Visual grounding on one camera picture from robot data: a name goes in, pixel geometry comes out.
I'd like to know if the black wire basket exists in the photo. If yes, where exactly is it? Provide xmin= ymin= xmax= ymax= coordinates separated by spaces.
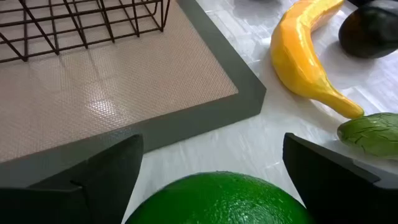
xmin=0 ymin=0 xmax=171 ymax=64

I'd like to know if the green lime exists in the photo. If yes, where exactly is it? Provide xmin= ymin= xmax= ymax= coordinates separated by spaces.
xmin=124 ymin=170 xmax=317 ymax=224

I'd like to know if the dark grey tray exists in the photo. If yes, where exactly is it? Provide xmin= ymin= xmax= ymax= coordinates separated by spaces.
xmin=0 ymin=0 xmax=267 ymax=189

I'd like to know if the dark avocado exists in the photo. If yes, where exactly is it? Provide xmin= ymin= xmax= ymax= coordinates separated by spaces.
xmin=338 ymin=0 xmax=398 ymax=59

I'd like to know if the yellow banana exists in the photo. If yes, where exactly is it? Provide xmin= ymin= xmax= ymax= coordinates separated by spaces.
xmin=269 ymin=0 xmax=365 ymax=120

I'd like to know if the green cucumber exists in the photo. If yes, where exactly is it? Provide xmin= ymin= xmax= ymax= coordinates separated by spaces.
xmin=336 ymin=112 xmax=398 ymax=160

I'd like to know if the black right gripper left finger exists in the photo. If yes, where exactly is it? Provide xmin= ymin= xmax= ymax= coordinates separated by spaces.
xmin=0 ymin=133 xmax=144 ymax=224

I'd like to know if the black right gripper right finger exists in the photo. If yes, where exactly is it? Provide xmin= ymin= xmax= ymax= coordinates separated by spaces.
xmin=282 ymin=133 xmax=398 ymax=224

